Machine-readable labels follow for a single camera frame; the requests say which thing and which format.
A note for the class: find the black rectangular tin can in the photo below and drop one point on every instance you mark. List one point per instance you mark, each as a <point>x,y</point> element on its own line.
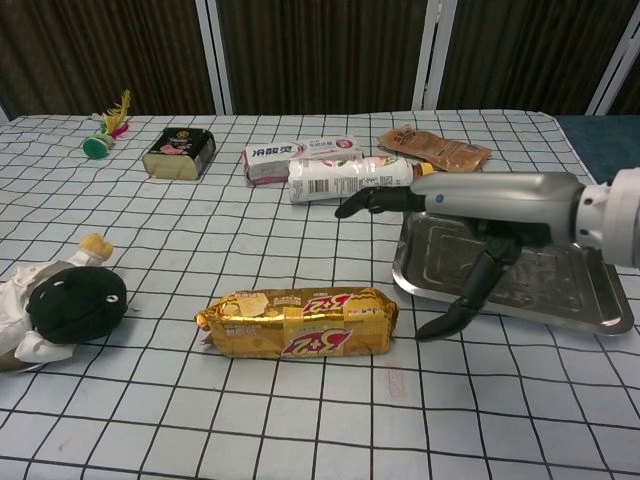
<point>175,150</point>

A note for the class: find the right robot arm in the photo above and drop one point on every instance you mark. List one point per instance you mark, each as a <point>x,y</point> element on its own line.
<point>615,220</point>

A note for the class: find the black plush toy white shirt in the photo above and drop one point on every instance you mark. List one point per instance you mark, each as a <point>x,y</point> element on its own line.
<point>75,305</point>

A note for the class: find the white pink toothpaste box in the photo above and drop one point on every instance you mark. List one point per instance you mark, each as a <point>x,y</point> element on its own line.
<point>277,151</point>

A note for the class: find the brown snack pouch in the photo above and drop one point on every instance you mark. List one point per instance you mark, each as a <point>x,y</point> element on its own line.
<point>430,147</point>

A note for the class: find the white black checkered tablecloth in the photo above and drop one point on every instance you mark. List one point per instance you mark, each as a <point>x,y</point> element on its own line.
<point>300,425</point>

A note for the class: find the white drink bottle yellow cap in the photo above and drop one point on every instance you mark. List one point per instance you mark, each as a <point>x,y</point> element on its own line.
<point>350,178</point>

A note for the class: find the feather shuttlecock green base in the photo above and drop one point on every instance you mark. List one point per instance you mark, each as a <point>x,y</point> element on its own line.
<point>95,147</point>

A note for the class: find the gold foil biscuit pack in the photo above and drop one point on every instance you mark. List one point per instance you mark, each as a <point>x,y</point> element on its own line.
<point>300,320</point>

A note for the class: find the rectangular steel tray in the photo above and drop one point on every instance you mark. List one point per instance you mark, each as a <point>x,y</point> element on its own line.
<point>550,290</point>

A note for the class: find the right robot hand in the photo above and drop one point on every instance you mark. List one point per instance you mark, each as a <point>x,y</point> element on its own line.
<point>500,205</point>

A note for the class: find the white partition frame post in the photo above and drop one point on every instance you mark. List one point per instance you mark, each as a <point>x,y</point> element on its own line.
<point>215,60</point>
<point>431,50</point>
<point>612,75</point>

